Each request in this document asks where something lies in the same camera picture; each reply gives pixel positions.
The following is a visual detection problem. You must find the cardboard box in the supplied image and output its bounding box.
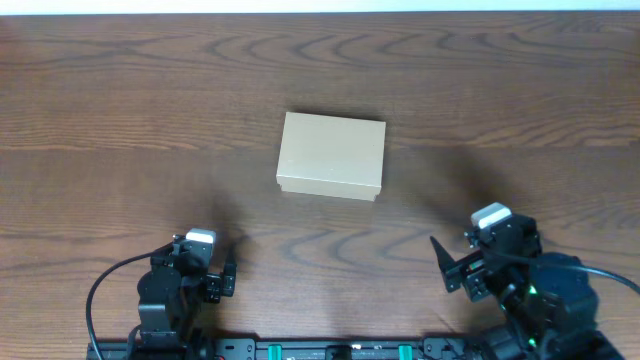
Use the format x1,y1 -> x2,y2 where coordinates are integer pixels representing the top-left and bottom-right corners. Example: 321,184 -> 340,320
276,112 -> 386,202

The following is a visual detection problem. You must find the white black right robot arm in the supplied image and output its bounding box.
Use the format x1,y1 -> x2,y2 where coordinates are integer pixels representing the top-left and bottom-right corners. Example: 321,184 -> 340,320
431,214 -> 621,359

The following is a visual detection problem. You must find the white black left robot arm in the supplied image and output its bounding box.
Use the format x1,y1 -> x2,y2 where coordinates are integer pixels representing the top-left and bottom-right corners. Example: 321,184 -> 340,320
137,229 -> 237,354

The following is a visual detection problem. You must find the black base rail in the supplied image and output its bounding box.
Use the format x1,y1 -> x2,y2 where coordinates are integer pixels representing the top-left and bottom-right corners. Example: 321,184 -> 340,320
99,338 -> 484,360

